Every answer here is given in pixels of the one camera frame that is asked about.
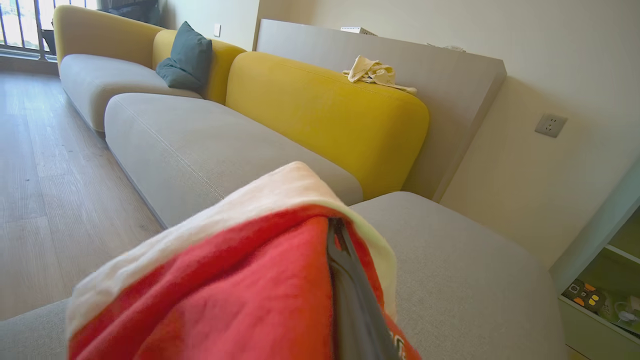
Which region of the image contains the cream crumpled cloth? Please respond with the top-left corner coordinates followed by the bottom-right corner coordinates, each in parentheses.
top-left (342, 55), bottom-right (419, 96)

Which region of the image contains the black toy with orange spots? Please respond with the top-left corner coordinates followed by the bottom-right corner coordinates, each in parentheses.
top-left (562, 278), bottom-right (607, 314)

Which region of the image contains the red garment with white trim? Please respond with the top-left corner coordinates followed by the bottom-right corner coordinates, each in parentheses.
top-left (66, 161), bottom-right (423, 360)

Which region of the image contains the white shelf cabinet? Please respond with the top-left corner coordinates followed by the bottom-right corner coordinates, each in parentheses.
top-left (549, 159), bottom-right (640, 360)

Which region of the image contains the grey fabric sofa seat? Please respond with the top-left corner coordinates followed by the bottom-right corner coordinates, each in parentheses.
top-left (104, 92), bottom-right (364, 229)
top-left (59, 53), bottom-right (202, 133)

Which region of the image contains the dark teal throw pillow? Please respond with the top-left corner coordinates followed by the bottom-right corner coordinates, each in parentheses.
top-left (155, 21), bottom-right (213, 94)

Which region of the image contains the grey console panel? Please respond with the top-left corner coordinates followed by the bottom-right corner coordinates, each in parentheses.
top-left (254, 19), bottom-right (508, 202)

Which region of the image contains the dark furniture piece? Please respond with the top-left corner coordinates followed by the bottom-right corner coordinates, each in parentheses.
top-left (99, 0), bottom-right (162, 27)

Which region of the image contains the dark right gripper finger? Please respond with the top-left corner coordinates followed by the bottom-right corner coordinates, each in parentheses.
top-left (327, 217), bottom-right (403, 360)

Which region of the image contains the small white gadget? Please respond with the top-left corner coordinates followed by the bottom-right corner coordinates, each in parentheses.
top-left (614, 295), bottom-right (640, 327)

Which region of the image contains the grey wall socket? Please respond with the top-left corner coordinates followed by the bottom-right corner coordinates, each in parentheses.
top-left (534, 113), bottom-right (569, 139)

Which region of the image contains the grey fabric sofa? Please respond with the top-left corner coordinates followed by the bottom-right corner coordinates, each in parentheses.
top-left (0, 191), bottom-right (567, 360)

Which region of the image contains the small pale object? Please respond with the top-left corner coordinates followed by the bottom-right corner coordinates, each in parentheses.
top-left (425, 42), bottom-right (467, 54)

